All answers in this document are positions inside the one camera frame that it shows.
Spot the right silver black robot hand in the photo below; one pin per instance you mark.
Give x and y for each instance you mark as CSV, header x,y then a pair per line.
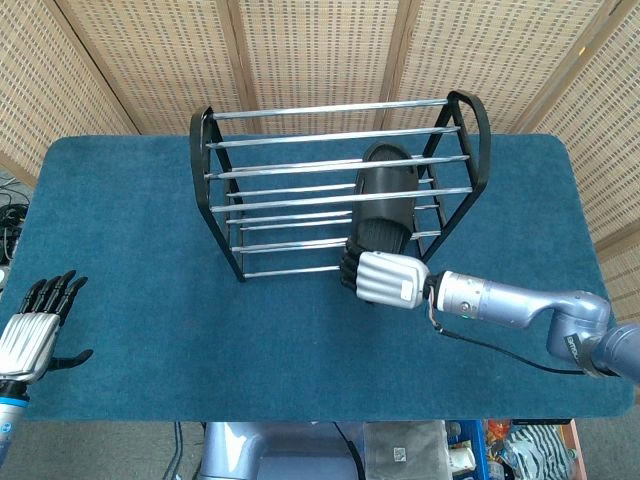
x,y
390,277

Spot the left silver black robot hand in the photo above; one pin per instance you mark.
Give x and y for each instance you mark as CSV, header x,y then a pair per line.
x,y
27,345

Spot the black rubber slipper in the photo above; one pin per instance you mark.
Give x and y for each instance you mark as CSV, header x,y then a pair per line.
x,y
387,185

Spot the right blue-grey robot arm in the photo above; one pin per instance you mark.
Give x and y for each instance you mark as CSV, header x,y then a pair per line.
x,y
525,300

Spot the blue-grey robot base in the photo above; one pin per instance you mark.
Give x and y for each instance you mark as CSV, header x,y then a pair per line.
x,y
260,450

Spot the black chrome shoe rack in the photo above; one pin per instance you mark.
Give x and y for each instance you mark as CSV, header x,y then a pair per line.
x,y
200,175

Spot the blue carpet mat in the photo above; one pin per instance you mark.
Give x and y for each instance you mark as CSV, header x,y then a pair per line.
x,y
150,300

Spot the grey box with QR label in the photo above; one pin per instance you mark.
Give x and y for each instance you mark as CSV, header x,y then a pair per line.
x,y
405,450

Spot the orange snack packet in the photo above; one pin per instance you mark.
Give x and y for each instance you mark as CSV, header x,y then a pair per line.
x,y
497,429

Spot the blue plastic crate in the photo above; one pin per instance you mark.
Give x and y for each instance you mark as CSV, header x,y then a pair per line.
x,y
477,450

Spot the zebra striped cloth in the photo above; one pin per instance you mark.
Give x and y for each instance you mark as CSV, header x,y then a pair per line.
x,y
535,445

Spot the woven bamboo screen panel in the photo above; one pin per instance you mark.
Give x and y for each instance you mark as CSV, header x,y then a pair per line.
x,y
605,150
45,85
160,60
490,50
320,50

